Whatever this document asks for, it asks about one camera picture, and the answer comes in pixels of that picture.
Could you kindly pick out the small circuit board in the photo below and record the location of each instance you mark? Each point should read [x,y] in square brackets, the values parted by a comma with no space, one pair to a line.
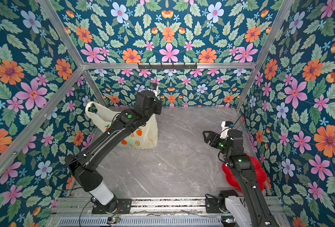
[228,222]
[113,220]

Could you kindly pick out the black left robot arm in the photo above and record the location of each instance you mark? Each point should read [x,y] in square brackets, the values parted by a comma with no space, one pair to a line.
[83,166]

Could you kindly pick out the cream plastic bag orange print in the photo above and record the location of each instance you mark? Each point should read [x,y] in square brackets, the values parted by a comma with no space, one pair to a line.
[145,137]

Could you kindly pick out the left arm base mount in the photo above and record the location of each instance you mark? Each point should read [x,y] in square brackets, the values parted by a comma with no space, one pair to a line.
[121,206]

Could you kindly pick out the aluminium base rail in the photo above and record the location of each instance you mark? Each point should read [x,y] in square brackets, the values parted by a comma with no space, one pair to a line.
[145,212]

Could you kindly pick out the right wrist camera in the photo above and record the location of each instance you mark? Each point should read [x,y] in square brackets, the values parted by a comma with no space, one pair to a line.
[226,126]

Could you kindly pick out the small circuit board right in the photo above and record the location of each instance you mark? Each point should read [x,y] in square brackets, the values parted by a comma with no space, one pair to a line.
[228,222]

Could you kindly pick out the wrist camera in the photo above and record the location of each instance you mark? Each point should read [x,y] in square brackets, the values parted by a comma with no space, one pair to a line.
[226,126]
[153,87]

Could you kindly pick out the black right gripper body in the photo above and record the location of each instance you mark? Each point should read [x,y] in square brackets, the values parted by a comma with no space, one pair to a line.
[214,138]

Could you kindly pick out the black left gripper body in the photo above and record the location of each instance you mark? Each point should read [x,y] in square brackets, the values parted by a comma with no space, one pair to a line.
[154,109]

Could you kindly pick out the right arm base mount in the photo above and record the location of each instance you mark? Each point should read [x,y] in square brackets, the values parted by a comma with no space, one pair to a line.
[217,204]

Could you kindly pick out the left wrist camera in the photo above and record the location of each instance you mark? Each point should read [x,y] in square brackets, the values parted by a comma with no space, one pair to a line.
[153,87]

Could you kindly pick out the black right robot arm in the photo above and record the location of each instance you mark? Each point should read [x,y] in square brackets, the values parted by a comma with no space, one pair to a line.
[256,213]

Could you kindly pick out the black hook rail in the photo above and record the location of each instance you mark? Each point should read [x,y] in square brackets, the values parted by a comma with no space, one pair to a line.
[167,66]

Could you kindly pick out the small circuit board left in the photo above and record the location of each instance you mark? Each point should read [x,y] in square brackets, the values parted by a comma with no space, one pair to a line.
[113,220]

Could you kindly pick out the red flower-shaped plate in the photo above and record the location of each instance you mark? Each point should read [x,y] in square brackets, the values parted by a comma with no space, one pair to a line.
[260,174]

